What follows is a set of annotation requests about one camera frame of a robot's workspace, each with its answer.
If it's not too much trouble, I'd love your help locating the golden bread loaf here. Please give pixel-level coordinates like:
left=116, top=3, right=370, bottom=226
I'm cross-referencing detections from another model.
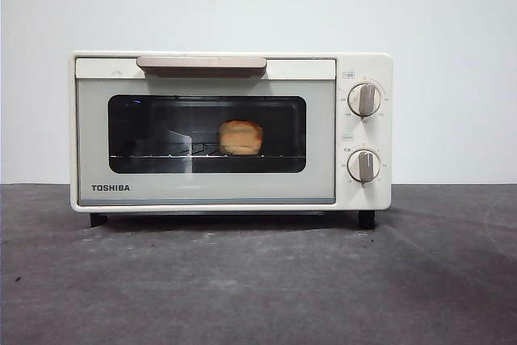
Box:
left=218, top=119, right=265, bottom=158

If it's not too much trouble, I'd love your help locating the metal wire oven rack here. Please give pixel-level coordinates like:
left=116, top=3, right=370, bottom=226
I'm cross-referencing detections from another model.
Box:
left=111, top=141, right=303, bottom=159

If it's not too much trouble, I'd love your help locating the dark grey table cloth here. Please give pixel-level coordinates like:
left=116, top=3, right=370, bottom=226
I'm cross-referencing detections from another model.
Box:
left=0, top=183, right=517, bottom=345

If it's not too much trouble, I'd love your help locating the beige oven knob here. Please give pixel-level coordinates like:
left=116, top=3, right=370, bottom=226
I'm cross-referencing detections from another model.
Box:
left=347, top=82, right=383, bottom=118
left=347, top=149, right=382, bottom=183

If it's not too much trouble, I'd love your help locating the white Toshiba toaster oven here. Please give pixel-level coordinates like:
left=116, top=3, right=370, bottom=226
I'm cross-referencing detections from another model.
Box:
left=68, top=51, right=393, bottom=229

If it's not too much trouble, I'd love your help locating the glass oven door beige handle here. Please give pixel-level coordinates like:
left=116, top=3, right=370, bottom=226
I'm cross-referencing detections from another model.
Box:
left=74, top=56, right=337, bottom=206

